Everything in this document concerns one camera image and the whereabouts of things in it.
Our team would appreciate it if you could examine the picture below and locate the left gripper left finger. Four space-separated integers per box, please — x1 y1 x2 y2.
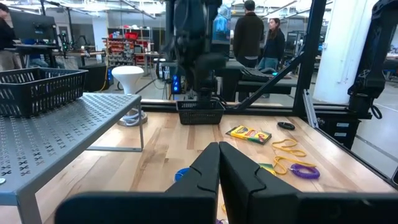
55 142 221 224

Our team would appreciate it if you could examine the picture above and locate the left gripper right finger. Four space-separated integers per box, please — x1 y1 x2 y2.
218 141 398 224

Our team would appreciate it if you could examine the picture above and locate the blue spiral wrist coil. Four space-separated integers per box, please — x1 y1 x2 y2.
173 167 191 184

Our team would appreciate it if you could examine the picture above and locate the black slotted plastic basket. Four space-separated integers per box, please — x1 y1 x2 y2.
0 67 89 119
175 100 226 126

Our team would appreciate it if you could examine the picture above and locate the black standing desk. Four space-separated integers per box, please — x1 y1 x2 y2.
12 43 63 68

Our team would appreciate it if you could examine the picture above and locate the computer tower with blue light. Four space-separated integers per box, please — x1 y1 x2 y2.
170 73 183 95

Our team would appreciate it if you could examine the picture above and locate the person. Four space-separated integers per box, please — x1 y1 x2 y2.
0 2 22 72
257 17 286 71
233 0 266 68

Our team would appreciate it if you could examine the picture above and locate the black workbench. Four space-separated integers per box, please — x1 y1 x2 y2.
217 58 301 103

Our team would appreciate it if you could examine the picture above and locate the yellow rubber band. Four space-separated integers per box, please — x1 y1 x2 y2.
271 138 318 176

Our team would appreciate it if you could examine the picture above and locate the black spiral wrist coil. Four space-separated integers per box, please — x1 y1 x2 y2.
277 121 296 131

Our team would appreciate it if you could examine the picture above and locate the shelving with red bins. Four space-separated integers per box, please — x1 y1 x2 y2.
103 26 154 68

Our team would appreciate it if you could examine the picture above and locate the black labelled equipment box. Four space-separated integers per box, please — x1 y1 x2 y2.
317 116 362 151

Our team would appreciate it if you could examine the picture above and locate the black waste bin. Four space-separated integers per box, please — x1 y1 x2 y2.
79 63 110 93

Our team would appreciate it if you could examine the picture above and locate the grey perforated metal shelf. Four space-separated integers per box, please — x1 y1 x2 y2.
0 92 145 224

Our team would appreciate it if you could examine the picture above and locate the black computer monitor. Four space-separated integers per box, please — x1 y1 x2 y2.
10 11 59 41

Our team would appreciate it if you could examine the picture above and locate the white coiled lamp cable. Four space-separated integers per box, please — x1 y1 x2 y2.
119 109 147 127

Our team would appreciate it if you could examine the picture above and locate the black aluminium table frame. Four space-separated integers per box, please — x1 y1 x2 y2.
139 0 398 189

